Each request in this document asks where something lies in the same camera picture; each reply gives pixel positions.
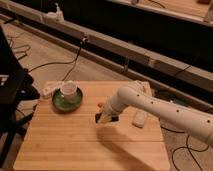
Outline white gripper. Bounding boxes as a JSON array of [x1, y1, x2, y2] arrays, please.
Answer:
[[99, 104, 119, 124]]

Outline black eraser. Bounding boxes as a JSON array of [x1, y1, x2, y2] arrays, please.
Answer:
[[95, 113, 112, 123]]

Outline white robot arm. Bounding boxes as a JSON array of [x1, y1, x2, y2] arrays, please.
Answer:
[[96, 81, 213, 147]]

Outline white sponge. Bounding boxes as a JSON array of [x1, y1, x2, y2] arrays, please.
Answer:
[[132, 110, 148, 128]]

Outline green plate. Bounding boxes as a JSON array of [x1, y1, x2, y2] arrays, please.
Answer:
[[52, 88, 83, 113]]

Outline white cup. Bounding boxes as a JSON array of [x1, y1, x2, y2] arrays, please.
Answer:
[[60, 82, 77, 101]]

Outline white power strip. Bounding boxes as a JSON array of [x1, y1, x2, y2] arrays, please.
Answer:
[[40, 81, 65, 99]]

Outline white object on ledge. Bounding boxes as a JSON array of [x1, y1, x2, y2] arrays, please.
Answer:
[[43, 3, 65, 22]]

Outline black cable on floor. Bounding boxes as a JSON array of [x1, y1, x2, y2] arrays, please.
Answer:
[[6, 34, 90, 82]]

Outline black cables right floor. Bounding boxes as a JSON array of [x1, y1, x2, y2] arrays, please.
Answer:
[[159, 119, 209, 168]]

